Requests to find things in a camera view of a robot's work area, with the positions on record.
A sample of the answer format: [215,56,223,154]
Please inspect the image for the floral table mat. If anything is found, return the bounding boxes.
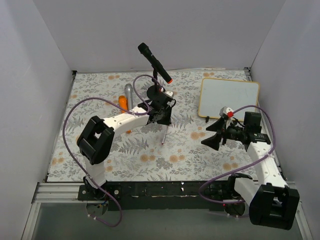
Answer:
[46,70,257,182]

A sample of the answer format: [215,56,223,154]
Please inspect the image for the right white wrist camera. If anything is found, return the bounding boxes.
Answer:
[219,106,234,129]

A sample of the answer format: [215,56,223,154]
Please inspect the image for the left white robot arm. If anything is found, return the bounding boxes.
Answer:
[76,91,176,200]

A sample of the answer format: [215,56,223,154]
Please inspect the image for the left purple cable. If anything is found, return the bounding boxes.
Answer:
[62,74,161,228]

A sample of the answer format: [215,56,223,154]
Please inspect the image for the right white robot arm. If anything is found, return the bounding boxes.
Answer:
[199,107,300,230]

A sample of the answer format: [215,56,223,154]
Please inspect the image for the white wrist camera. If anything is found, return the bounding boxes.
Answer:
[219,106,234,129]
[160,91,176,107]

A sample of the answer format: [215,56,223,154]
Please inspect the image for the black microphone stand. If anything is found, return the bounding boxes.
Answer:
[147,69,165,102]

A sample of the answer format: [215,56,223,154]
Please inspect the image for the purple cable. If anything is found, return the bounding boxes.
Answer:
[198,104,278,219]
[62,74,161,228]

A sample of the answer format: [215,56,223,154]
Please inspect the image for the silver microphone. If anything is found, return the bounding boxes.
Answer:
[124,83,134,110]

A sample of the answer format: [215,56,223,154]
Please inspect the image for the aluminium frame rail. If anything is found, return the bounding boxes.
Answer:
[32,182,82,203]

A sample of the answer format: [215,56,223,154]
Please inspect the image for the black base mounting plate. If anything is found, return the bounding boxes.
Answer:
[77,180,246,216]

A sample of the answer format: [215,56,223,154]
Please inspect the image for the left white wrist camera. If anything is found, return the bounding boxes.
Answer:
[160,91,176,107]

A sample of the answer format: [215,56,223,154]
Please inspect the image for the black microphone orange tip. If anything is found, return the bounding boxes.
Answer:
[137,42,173,84]

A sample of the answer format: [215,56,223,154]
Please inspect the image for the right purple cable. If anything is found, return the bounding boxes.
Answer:
[198,104,278,219]

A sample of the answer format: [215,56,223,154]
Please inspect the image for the yellow framed whiteboard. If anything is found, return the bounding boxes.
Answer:
[198,78,260,119]

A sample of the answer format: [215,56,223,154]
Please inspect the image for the red capped whiteboard marker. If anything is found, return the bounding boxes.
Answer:
[161,125,170,145]

